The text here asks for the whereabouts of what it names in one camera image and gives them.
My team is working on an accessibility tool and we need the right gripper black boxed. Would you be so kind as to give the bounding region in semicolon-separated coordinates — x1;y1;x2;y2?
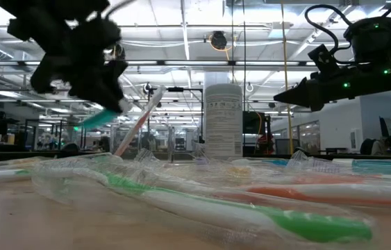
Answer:
273;64;391;113

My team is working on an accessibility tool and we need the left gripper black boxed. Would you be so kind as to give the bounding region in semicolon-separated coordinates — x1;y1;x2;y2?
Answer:
6;15;130;114

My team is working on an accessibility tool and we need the purple toothbrush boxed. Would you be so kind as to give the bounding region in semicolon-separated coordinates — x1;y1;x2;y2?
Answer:
285;149;344;174

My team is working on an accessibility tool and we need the red-orange toothbrush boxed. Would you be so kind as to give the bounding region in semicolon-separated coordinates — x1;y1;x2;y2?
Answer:
228;165;368;187

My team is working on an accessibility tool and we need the orange toothbrush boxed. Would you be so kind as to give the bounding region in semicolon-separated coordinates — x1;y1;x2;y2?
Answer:
243;183;391;211

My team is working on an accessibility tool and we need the yellow toothbrush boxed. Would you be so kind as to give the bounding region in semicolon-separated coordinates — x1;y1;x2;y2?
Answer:
0;156;45;169

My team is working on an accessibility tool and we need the red toothbrush in clear wrapper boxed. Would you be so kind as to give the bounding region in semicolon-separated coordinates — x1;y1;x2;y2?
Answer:
114;85;167;157

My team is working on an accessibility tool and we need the red machine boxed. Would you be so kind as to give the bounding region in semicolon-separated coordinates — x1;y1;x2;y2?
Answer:
256;133;276;156

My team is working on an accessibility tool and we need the black cabinet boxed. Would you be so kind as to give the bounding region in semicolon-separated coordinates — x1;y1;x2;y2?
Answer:
242;110;272;156

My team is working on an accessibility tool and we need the slim dark monitor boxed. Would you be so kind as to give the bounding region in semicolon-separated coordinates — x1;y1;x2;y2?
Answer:
378;116;390;138

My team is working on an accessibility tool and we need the white wipes canister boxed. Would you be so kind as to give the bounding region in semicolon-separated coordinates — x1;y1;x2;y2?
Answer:
204;83;244;163

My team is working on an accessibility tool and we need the seated person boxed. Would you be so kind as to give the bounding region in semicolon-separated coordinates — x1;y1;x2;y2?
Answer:
360;135;391;156

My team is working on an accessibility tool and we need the clear acrylic organizer holder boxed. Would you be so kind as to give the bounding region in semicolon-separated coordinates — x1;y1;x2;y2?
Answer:
110;123;205;164

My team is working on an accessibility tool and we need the black metal stand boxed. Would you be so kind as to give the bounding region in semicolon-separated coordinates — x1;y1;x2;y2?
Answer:
142;83;205;144

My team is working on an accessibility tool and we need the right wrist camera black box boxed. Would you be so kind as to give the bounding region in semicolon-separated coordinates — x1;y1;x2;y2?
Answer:
307;43;340;76

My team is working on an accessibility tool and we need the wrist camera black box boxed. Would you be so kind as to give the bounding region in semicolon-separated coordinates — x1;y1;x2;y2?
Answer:
30;55;78;95
307;43;340;76

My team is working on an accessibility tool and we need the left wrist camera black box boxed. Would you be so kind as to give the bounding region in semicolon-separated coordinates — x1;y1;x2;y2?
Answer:
30;55;78;95

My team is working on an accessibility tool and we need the right wrist camera black cable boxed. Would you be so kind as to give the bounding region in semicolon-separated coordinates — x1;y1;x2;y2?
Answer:
304;3;354;53

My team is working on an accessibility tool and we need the black hanging cable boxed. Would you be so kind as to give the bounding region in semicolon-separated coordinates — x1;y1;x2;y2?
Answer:
242;0;248;112

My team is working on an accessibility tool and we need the black ceiling cable reel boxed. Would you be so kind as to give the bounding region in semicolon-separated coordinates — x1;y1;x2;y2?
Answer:
210;30;229;51

